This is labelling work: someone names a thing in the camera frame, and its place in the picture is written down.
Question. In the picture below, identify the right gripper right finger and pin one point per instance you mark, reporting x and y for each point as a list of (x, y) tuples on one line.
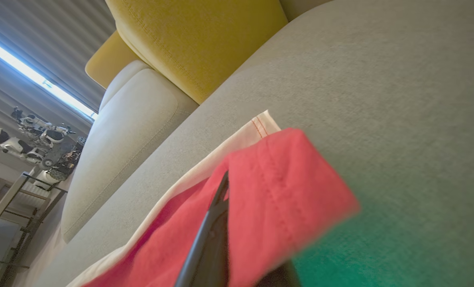
[(282, 279)]

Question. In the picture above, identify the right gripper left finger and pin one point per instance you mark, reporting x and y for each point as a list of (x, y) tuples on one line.
[(211, 255)]

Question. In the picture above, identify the red shorts with white stripe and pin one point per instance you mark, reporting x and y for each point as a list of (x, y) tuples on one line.
[(284, 191)]

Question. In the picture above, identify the grey sofa cushion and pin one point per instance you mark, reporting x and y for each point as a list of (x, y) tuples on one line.
[(129, 139), (119, 79)]

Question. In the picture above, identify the black wheeled vehicle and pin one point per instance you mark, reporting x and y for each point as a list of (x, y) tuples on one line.
[(63, 159)]

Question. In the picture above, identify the metal shelf rack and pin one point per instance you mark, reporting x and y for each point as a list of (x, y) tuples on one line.
[(13, 207)]

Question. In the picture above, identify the white and black robot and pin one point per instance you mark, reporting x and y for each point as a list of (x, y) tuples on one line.
[(47, 133)]

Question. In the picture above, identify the grey sofa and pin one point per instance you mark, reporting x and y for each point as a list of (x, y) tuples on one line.
[(380, 99)]

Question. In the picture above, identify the yellow sofa cushion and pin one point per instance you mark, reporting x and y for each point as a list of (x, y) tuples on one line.
[(197, 44), (109, 61)]

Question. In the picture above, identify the white robot with red head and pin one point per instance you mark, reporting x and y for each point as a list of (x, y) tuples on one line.
[(11, 145)]

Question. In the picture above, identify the grey curtain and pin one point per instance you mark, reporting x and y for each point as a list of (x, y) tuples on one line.
[(61, 36)]

